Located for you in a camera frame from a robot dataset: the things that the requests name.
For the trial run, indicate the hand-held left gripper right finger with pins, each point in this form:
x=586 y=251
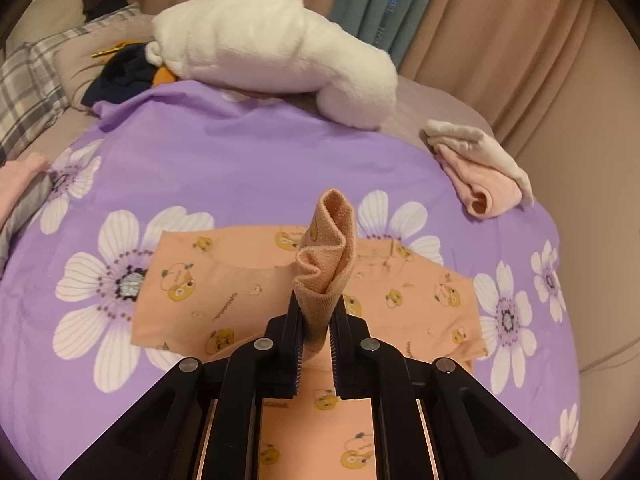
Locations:
x=336 y=360

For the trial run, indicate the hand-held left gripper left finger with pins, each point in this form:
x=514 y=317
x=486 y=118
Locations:
x=289 y=347

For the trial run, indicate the peach printed baby garment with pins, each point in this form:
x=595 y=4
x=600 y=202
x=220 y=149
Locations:
x=240 y=280

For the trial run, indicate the purple floral bed sheet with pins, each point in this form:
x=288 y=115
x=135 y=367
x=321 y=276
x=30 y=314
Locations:
x=250 y=160

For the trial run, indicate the folded pink garment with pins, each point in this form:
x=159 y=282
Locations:
x=487 y=187

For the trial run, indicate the folded cream garment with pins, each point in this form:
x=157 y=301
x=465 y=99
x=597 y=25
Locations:
x=475 y=137

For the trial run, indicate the grey cloth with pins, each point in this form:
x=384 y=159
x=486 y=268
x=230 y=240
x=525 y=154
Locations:
x=25 y=210

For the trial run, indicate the orange plush item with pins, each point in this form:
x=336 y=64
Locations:
x=164 y=75

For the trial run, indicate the white plush blanket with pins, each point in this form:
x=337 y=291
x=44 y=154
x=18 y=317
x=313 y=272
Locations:
x=270 y=40

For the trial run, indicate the light pink cloth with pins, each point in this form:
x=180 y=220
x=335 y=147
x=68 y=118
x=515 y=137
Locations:
x=17 y=180

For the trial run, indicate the dark navy clothing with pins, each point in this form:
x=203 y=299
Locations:
x=125 y=72

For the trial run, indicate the plain beige pillow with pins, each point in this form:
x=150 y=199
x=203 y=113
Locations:
x=75 y=67

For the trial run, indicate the teal hanging cloth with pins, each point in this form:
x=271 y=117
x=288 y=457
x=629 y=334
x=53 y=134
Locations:
x=380 y=5

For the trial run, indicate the grey plaid pillow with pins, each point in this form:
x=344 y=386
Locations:
x=30 y=85

